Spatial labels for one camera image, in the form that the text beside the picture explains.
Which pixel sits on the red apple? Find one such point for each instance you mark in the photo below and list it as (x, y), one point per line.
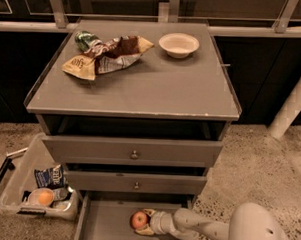
(138, 220)

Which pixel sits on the brown chip bag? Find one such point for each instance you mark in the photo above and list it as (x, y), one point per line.
(113, 55)

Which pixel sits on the grey drawer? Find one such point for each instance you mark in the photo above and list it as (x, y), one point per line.
(106, 215)
(141, 180)
(132, 151)

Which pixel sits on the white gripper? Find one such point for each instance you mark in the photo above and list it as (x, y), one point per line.
(157, 222)

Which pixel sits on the top grey drawer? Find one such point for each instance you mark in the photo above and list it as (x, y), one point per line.
(132, 151)

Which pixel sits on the green soda can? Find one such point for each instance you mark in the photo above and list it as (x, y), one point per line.
(85, 40)

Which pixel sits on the white paper bowl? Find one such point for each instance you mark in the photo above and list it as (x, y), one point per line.
(179, 45)

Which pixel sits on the metal railing frame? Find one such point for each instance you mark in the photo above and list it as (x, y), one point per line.
(236, 18)

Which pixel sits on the grey drawer cabinet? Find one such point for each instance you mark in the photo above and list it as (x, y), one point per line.
(156, 86)

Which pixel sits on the blue snack bag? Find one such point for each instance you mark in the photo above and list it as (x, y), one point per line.
(51, 178)

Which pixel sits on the cup with orange content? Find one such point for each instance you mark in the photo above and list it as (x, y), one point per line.
(41, 196)

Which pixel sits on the clear plastic bin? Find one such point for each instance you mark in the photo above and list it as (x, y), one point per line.
(14, 198)

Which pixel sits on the middle grey drawer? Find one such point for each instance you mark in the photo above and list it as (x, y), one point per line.
(141, 180)

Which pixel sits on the bottom grey drawer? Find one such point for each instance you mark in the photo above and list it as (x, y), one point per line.
(106, 215)

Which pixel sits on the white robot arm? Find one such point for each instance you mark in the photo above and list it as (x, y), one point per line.
(253, 192)

